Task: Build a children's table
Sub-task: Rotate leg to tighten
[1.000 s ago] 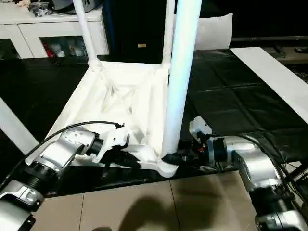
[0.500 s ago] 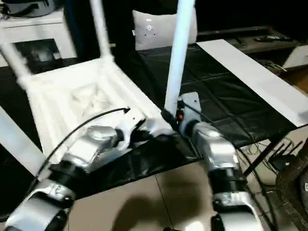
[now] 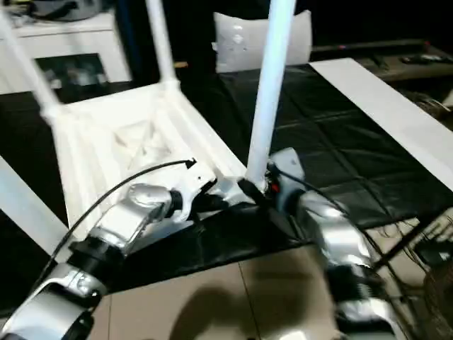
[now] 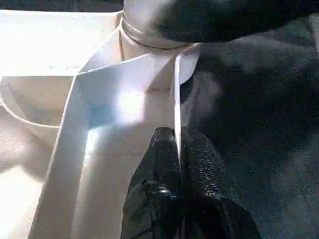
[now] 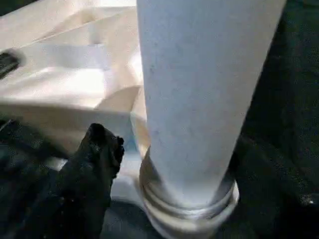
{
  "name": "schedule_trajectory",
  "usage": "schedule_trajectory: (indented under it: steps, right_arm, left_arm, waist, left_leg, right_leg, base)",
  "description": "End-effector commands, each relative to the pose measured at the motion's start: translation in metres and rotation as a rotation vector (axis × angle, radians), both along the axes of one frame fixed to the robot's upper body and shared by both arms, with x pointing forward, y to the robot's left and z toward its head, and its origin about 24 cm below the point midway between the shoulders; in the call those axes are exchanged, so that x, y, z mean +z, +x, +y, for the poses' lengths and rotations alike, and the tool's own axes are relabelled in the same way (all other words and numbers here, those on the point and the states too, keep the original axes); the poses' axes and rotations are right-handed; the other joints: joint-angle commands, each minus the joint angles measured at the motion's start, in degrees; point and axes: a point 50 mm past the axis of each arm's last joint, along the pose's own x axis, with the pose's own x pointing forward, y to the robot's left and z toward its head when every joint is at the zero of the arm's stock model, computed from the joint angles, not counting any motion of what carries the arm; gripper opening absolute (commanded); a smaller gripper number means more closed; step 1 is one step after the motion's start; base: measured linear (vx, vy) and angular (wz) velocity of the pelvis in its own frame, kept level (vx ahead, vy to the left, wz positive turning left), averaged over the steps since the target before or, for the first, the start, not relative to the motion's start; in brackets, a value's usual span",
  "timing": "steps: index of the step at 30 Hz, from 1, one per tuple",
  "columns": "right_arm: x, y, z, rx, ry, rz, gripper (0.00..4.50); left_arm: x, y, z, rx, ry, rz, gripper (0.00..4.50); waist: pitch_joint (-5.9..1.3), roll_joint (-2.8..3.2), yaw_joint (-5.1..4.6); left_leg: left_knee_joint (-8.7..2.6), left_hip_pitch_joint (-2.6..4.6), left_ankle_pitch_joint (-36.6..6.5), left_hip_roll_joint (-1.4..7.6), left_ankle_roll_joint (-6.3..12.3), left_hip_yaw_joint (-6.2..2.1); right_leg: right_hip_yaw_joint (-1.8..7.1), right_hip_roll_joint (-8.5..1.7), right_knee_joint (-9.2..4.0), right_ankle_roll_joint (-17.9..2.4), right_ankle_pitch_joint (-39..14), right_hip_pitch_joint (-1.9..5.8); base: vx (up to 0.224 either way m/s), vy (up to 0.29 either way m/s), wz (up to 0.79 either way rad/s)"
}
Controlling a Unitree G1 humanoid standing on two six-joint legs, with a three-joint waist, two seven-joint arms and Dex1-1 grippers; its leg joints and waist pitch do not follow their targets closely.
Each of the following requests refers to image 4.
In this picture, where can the black work mat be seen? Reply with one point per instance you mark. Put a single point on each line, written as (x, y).
(261, 124)

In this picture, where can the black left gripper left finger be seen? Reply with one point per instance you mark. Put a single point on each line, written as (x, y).
(157, 189)

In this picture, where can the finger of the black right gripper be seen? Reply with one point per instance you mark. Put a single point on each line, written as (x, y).
(224, 20)

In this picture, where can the white plastic table top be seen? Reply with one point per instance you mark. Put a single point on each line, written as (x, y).
(49, 62)

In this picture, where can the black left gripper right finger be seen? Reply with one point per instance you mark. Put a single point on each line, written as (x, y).
(214, 199)

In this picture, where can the white plastic table leg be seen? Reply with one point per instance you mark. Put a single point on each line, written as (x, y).
(139, 22)

